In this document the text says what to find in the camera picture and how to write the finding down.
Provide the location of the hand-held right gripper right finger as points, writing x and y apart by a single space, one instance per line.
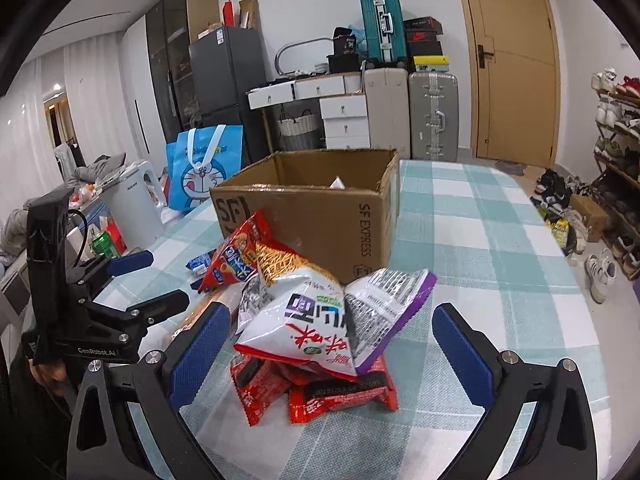
460 355

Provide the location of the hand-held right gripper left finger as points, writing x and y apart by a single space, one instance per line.
200 355

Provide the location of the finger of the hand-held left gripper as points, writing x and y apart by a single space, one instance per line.
131 262
160 305

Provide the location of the clear brown bread packet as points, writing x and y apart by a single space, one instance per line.
195 315

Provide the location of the small blue snack packet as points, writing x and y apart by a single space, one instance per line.
200 262

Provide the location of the red and black snack packet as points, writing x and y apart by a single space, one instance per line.
340 397
252 390

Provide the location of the large red snack bag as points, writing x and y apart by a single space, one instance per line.
227 260

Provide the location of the purple and silver snack packet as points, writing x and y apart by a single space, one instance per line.
380 305

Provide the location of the white and orange snack bag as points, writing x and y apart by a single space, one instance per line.
300 320

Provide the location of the brown cardboard box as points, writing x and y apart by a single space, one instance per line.
300 220

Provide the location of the person's left hand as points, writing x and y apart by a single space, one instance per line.
47 372

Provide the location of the green can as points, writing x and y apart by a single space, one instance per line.
102 245

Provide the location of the grey clothing pile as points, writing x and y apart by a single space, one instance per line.
97 172

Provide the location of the teal checked tablecloth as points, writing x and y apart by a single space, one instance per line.
475 260

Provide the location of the blue cartoon tote bag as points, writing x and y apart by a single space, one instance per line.
200 175

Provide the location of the white curtain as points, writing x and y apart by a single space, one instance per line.
90 90

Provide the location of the white wardrobe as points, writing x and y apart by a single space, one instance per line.
134 85

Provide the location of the small cardboard box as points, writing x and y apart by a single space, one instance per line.
590 217

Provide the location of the grey door mat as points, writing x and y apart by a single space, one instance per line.
511 167

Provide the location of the tall glass-door cabinet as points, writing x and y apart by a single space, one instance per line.
172 55

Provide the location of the dark grey fridge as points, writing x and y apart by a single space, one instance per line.
220 70

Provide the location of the woven laundry basket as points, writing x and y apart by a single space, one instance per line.
299 132

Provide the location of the wooden shoe rack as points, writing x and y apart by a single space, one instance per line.
617 172

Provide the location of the silver suitcase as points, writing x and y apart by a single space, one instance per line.
432 115

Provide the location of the beige suitcase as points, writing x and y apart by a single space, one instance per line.
385 110

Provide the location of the white desk with drawers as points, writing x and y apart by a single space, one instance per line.
340 110

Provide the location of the red box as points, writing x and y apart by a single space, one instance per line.
228 13

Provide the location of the small white basket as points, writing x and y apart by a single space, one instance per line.
321 67

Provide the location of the flat cardboard carton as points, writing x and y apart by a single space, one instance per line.
248 14

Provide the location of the wooden door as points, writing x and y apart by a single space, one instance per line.
515 85

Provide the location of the collection of assorted shoes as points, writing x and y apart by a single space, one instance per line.
607 115

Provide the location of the black box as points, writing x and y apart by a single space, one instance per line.
345 63

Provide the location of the yellow and black shoebox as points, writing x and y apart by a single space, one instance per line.
431 64

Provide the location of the black paper bag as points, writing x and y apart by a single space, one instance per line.
345 41

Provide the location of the light blue plastic bag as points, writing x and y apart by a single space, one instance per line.
356 32

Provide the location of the red and black shoebox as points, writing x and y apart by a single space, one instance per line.
422 35

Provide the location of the teal suitcase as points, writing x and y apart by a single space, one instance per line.
382 25

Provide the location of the oval metal frame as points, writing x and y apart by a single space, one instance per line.
280 57

